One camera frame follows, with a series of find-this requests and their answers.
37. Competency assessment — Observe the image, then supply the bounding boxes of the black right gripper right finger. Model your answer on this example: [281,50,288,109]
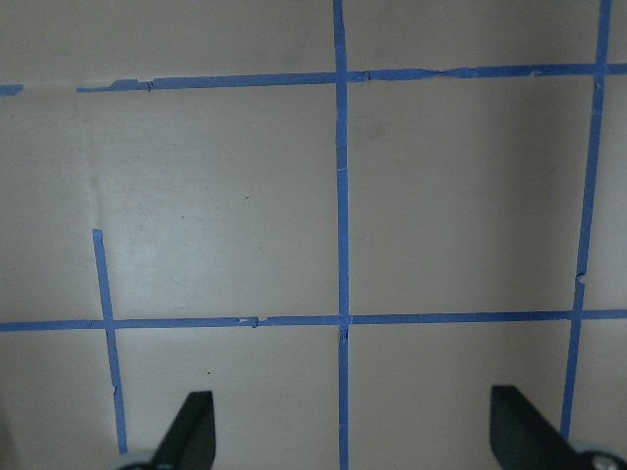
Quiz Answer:
[489,386,588,470]

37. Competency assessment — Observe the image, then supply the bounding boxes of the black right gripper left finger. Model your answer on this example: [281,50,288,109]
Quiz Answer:
[151,391,217,470]

